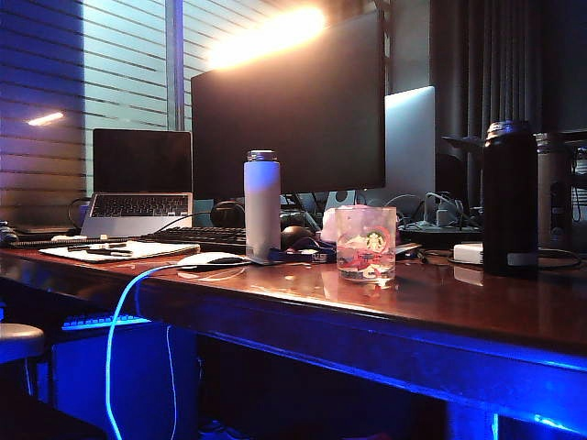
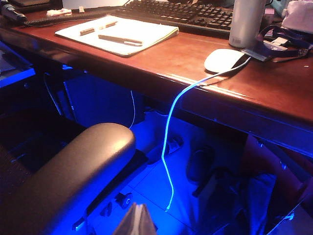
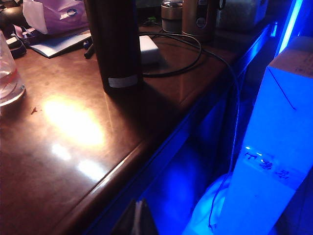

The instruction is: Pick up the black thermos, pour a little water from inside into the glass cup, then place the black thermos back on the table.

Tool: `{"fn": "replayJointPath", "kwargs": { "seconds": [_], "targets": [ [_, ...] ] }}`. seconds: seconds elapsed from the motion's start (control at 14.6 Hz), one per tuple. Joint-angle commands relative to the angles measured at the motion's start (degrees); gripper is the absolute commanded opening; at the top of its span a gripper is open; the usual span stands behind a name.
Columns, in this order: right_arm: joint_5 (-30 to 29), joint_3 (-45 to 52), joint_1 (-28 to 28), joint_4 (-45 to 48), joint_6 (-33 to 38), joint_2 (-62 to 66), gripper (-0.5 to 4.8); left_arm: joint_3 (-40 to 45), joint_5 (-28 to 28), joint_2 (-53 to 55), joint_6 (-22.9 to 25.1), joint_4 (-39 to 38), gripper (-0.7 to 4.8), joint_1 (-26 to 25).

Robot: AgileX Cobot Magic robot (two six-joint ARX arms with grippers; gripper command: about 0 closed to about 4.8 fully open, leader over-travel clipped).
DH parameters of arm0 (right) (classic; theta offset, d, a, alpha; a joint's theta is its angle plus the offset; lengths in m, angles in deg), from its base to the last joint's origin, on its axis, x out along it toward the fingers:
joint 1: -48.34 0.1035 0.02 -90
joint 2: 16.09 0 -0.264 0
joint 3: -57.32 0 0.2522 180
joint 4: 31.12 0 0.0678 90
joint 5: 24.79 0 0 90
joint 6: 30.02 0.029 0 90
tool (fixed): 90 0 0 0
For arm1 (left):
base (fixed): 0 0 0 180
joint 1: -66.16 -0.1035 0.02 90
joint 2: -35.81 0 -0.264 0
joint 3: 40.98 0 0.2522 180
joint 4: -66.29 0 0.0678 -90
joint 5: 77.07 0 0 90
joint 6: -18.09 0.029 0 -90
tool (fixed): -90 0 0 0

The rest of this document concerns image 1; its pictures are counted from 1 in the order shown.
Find printed clear glass cup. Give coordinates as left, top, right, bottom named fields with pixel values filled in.
left=335, top=205, right=398, bottom=283

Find black thermos bottle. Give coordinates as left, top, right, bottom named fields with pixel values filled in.
left=482, top=120, right=540, bottom=279

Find white thermos bottle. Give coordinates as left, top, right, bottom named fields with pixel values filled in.
left=243, top=149, right=282, bottom=260

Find silver grey thermos bottle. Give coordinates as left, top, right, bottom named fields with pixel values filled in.
left=535, top=132, right=574, bottom=251

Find black round object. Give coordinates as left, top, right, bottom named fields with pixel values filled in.
left=280, top=225, right=317, bottom=251

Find pink white soft item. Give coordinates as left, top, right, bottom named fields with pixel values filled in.
left=319, top=205, right=340, bottom=244

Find black headphones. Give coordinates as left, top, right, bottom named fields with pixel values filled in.
left=209, top=199, right=247, bottom=229

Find large black monitor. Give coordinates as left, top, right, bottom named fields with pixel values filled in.
left=190, top=9, right=387, bottom=201

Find black desktop keyboard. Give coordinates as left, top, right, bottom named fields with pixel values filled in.
left=139, top=225, right=249, bottom=253

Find white computer mouse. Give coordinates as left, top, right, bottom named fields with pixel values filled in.
left=176, top=250, right=251, bottom=272

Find silver monitor back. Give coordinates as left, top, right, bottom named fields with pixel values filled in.
left=383, top=85, right=437, bottom=203

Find white notepad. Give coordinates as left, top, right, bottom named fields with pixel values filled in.
left=39, top=239, right=202, bottom=263

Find dark power strip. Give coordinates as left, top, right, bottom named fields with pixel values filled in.
left=398, top=219, right=483, bottom=248

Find white charger plug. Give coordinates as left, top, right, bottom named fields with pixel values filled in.
left=433, top=192, right=456, bottom=228

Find silver open laptop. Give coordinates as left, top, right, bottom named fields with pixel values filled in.
left=80, top=127, right=194, bottom=239

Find white power adapter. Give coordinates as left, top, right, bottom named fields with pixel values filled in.
left=452, top=242, right=485, bottom=266

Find under-desk cabinet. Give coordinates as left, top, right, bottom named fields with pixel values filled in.
left=50, top=320, right=199, bottom=440

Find backlit keyboard under desk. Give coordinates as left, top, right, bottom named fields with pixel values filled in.
left=61, top=312, right=152, bottom=331

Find dark pleated curtain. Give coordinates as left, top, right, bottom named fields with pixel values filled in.
left=430, top=0, right=587, bottom=138

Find black metal rack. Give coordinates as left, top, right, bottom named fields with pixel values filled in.
left=568, top=130, right=587, bottom=248

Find round padded stool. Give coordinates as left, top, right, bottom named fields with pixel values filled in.
left=0, top=323, right=47, bottom=400

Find blue lanyard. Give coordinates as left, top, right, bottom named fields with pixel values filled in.
left=268, top=245, right=338, bottom=265

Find grey window post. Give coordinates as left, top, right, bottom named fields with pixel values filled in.
left=164, top=0, right=185, bottom=132

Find thin white cable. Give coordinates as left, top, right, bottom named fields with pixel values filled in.
left=164, top=324, right=180, bottom=440

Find glowing light blue cable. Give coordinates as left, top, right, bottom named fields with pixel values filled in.
left=105, top=261, right=194, bottom=440

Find black looped cable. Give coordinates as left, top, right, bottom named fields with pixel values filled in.
left=447, top=247, right=583, bottom=271

